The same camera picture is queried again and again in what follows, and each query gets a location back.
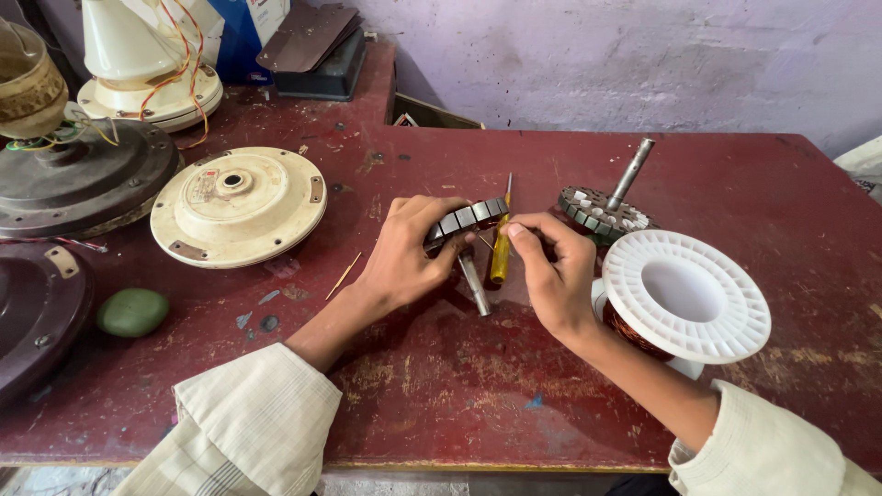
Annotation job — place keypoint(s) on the dark brown fan motor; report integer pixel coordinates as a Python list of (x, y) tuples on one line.
[(89, 179)]

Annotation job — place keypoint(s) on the person's right hand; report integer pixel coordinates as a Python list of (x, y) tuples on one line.
[(565, 289)]

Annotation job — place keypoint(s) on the cream cone fan canopy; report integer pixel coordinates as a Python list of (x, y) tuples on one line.
[(131, 41)]

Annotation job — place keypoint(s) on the blue carton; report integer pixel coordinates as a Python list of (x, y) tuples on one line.
[(241, 34)]

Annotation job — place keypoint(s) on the cream fan motor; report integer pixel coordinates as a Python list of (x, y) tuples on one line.
[(165, 100)]

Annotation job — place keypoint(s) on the cream left sleeve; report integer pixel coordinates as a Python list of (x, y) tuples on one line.
[(248, 427)]

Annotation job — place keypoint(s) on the stator with white slot insulation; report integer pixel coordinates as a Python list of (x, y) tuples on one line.
[(592, 206)]

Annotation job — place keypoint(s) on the maroon fan motor cover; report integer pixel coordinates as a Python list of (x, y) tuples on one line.
[(34, 324)]

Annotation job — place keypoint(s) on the bare steel stator with shaft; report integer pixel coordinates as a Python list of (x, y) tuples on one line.
[(475, 212)]

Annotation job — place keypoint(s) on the person's left hand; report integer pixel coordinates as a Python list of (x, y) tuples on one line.
[(399, 262)]

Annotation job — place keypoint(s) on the thin bamboo stick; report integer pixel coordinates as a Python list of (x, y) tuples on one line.
[(343, 276)]

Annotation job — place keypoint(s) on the brown insulation sheets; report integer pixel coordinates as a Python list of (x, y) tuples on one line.
[(307, 34)]

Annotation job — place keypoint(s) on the white sack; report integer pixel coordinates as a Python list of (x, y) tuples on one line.
[(863, 165)]

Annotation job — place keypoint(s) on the cream right sleeve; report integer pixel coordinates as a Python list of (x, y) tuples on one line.
[(765, 448)]

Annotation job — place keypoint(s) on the cream fan motor cover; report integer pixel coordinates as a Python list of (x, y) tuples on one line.
[(238, 220)]

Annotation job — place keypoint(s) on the cream sleeve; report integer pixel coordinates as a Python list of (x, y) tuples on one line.
[(248, 427), (765, 448)]

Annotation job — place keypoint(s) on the cardboard box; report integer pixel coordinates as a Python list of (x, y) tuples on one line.
[(431, 114)]

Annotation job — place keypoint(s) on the green oval soap bar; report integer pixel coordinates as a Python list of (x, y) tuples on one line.
[(133, 312)]

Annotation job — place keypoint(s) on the dark green metal box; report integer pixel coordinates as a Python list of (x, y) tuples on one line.
[(331, 79)]

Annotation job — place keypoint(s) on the beige fan canopy cup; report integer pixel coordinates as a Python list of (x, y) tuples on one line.
[(27, 82)]

